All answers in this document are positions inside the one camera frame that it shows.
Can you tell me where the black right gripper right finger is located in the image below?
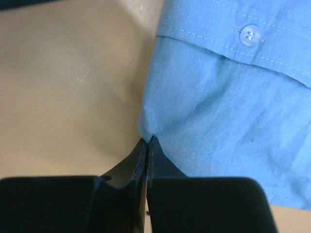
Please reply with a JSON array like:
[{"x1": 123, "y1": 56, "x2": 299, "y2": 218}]
[{"x1": 147, "y1": 137, "x2": 277, "y2": 233}]

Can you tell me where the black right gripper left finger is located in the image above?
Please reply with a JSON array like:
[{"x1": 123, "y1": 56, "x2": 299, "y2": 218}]
[{"x1": 0, "y1": 139, "x2": 147, "y2": 233}]

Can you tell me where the light blue shirt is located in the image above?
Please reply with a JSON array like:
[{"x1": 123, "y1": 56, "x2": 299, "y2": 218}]
[{"x1": 138, "y1": 0, "x2": 311, "y2": 210}]

